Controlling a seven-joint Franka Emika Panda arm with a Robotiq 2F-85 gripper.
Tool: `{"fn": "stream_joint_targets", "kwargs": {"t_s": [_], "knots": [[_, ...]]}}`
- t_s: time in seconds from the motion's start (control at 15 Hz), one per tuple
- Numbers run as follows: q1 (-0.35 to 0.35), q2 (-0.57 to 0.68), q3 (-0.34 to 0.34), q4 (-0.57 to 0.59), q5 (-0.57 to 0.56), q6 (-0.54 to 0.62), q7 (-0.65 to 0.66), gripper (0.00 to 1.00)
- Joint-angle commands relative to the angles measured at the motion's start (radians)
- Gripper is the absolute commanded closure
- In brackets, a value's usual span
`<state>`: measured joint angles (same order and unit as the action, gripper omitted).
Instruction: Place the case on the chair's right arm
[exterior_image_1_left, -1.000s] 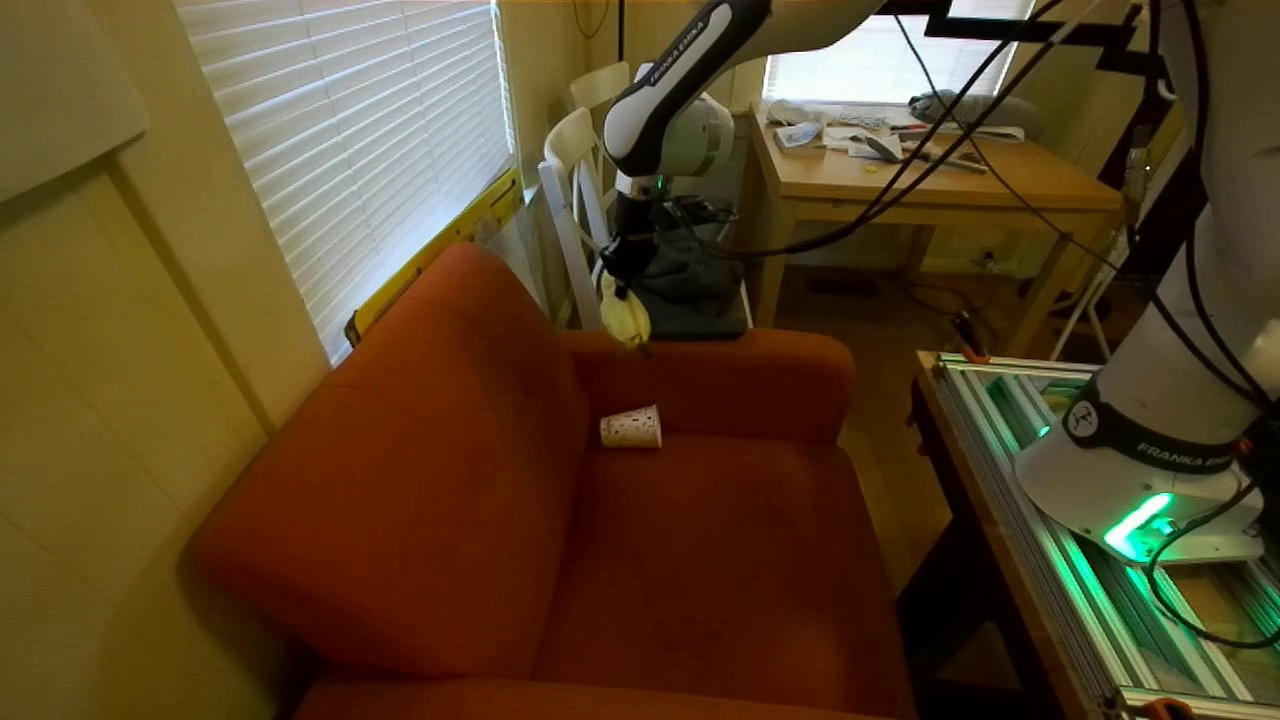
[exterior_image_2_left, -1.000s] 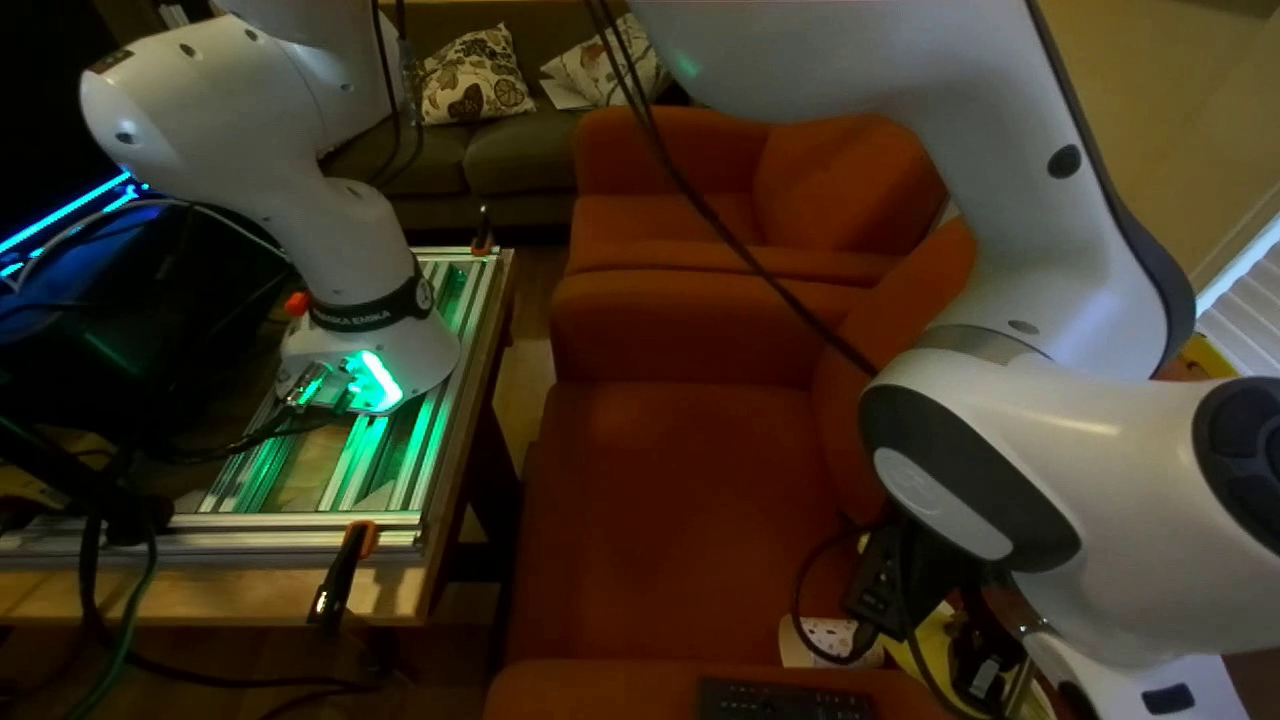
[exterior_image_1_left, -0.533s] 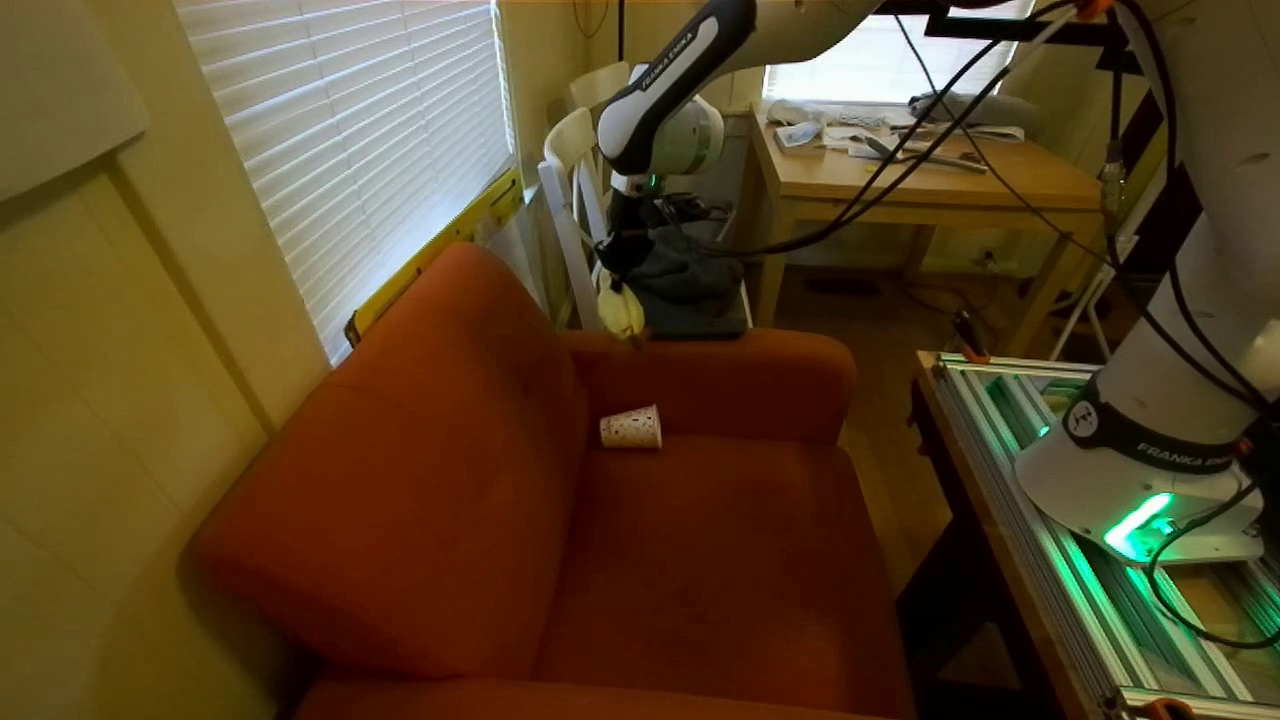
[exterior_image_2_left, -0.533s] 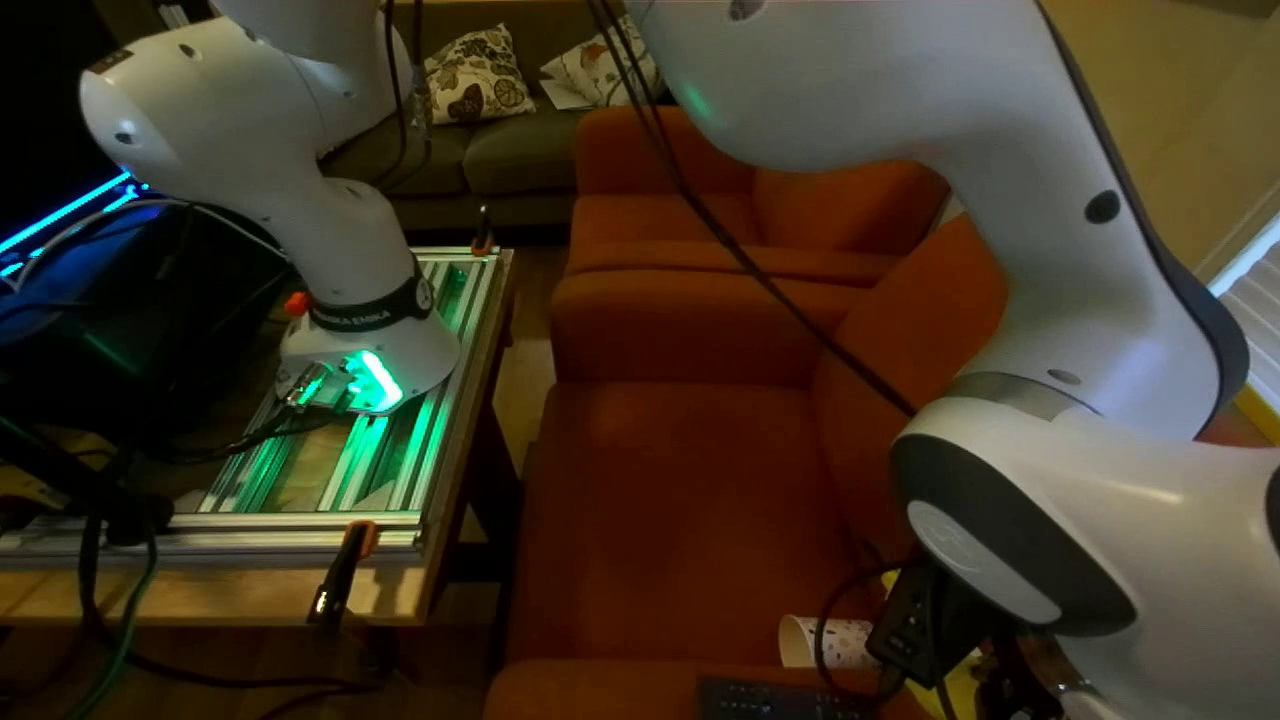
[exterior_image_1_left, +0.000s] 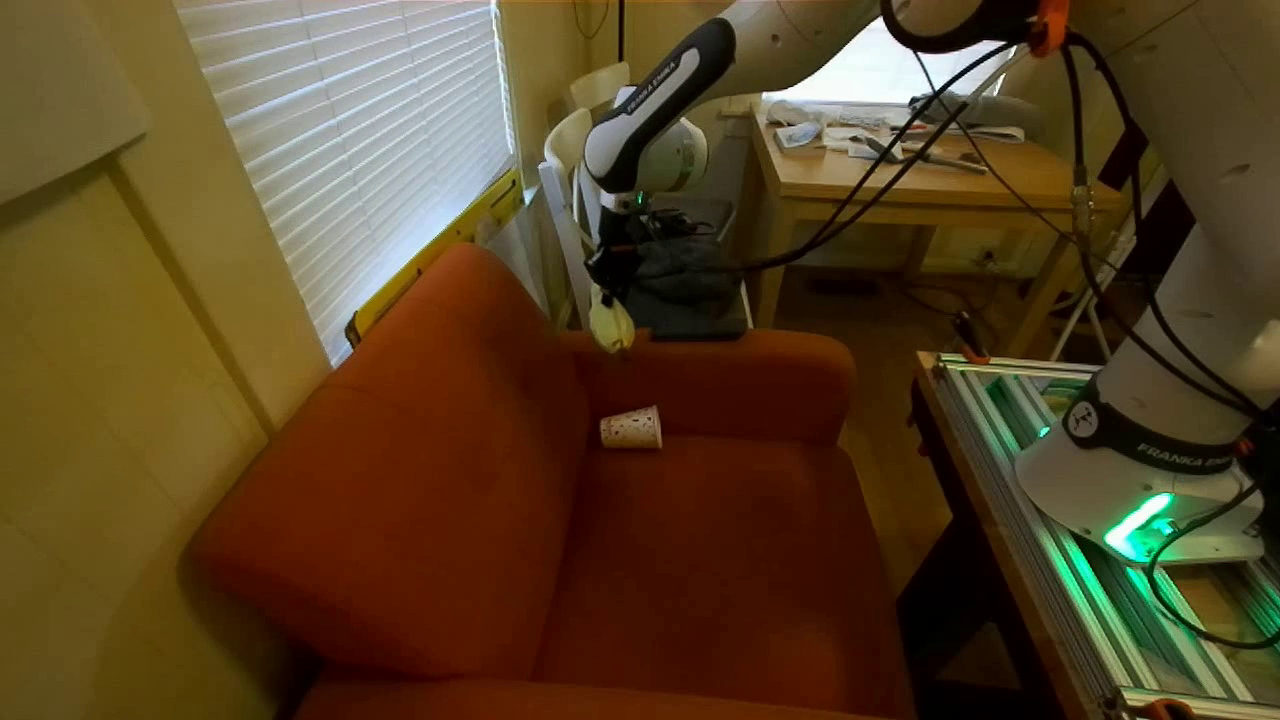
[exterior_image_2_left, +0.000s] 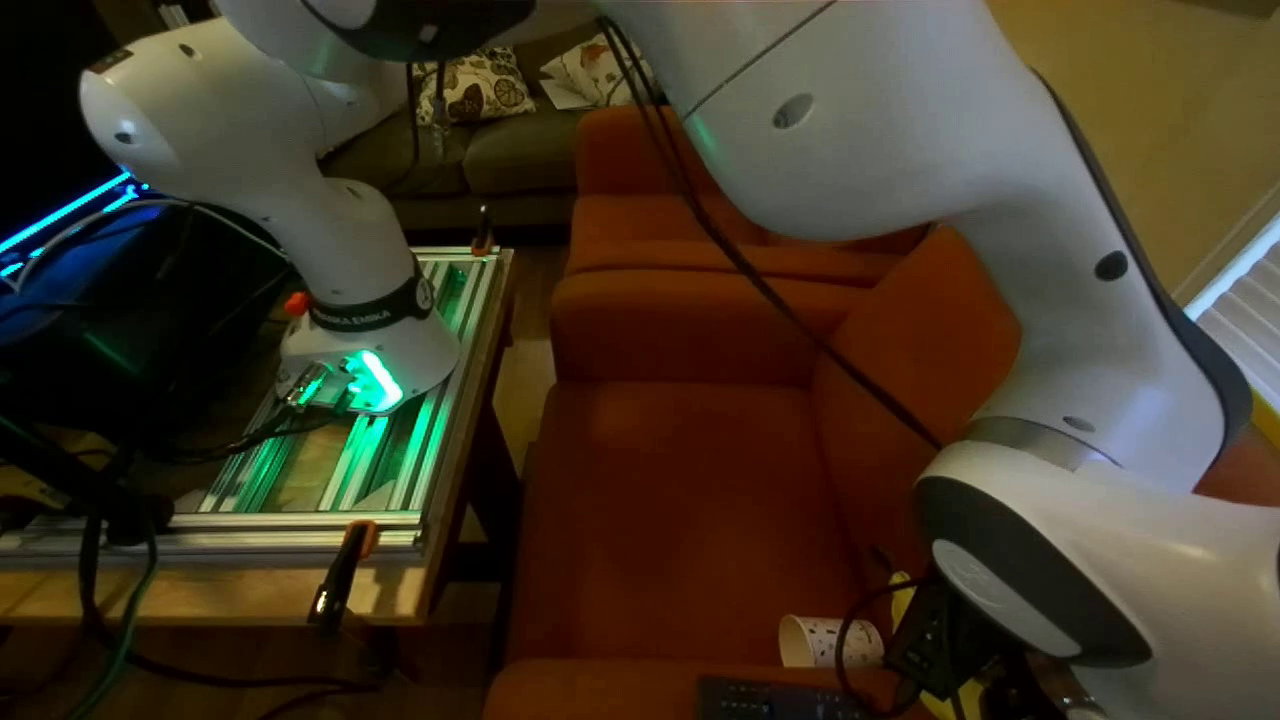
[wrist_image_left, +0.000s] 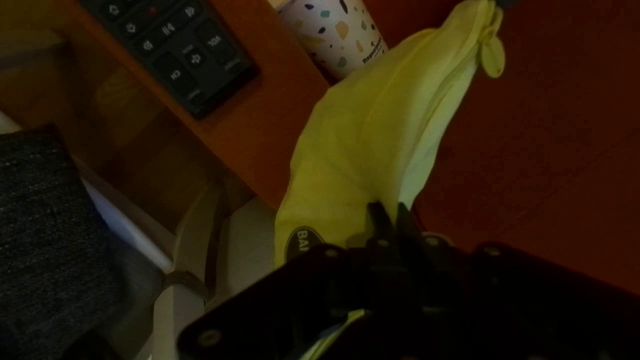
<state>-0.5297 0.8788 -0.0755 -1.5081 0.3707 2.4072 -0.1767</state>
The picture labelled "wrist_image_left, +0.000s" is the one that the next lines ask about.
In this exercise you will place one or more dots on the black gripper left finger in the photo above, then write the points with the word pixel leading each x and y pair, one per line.
pixel 378 223

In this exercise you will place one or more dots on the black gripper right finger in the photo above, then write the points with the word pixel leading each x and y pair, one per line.
pixel 406 224

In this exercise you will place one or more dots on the yellow banana-shaped case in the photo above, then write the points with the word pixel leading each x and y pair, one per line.
pixel 381 132

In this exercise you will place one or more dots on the orange armchair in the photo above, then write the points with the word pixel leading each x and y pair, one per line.
pixel 533 147

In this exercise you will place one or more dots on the white dotted paper cup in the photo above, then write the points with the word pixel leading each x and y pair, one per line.
pixel 337 33

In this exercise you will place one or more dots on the black remote control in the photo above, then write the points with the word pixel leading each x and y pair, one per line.
pixel 176 50

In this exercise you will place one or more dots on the dark grey seat cushion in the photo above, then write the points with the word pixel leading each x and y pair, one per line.
pixel 46 247

